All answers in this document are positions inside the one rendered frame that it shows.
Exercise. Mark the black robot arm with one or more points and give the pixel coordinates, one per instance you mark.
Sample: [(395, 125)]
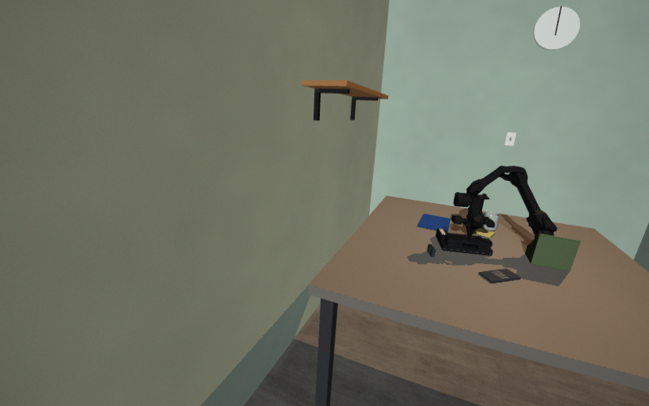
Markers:
[(538, 220)]

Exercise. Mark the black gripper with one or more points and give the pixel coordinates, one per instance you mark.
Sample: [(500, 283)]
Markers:
[(467, 223)]

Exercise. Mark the yellow sticky note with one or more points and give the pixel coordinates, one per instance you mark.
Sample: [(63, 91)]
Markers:
[(485, 233)]

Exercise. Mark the blue flat rectangular panel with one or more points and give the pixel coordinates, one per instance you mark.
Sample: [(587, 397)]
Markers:
[(434, 222)]

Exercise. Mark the dark coffee mug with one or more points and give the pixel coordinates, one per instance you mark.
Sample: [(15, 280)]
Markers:
[(493, 216)]

